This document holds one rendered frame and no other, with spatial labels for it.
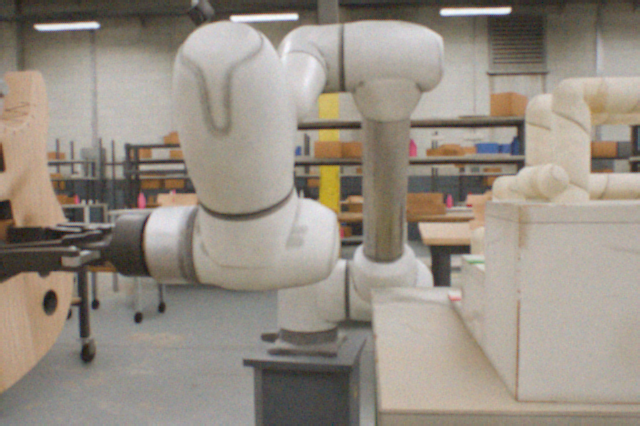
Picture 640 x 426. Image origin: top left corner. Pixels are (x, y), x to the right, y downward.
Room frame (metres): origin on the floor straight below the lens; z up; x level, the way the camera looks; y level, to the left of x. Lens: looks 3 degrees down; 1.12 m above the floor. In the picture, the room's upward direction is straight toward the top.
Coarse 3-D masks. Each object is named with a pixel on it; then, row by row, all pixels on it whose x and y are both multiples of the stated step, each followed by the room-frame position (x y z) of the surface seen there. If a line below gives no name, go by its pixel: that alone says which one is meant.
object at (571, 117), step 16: (560, 96) 0.46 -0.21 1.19; (576, 96) 0.45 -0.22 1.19; (560, 112) 0.46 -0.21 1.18; (576, 112) 0.45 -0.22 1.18; (560, 128) 0.46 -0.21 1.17; (576, 128) 0.45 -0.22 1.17; (560, 144) 0.46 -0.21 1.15; (576, 144) 0.45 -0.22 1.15; (560, 160) 0.46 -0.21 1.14; (576, 160) 0.45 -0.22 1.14; (576, 176) 0.45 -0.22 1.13; (576, 192) 0.45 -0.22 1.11
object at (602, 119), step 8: (536, 96) 0.55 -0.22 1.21; (544, 96) 0.54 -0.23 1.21; (528, 104) 0.55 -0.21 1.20; (536, 104) 0.54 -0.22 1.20; (544, 104) 0.54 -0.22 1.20; (592, 120) 0.54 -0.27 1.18; (600, 120) 0.54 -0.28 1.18; (608, 120) 0.54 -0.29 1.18; (616, 120) 0.53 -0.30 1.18; (624, 120) 0.53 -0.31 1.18; (632, 120) 0.53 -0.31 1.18
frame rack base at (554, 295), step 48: (528, 240) 0.45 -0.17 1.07; (576, 240) 0.44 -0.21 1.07; (624, 240) 0.44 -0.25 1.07; (528, 288) 0.45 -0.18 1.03; (576, 288) 0.44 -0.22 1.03; (624, 288) 0.44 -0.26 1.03; (528, 336) 0.45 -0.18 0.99; (576, 336) 0.44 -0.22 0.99; (624, 336) 0.44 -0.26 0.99; (528, 384) 0.45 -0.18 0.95; (576, 384) 0.44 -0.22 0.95; (624, 384) 0.44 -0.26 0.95
